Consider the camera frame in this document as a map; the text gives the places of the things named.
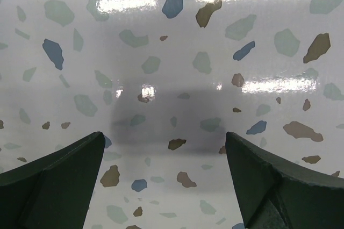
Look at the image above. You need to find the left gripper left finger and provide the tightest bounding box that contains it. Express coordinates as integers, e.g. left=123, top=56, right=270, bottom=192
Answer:
left=1, top=132, right=105, bottom=229

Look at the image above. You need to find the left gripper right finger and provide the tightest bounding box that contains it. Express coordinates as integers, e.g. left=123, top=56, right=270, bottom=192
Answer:
left=225, top=132, right=343, bottom=228

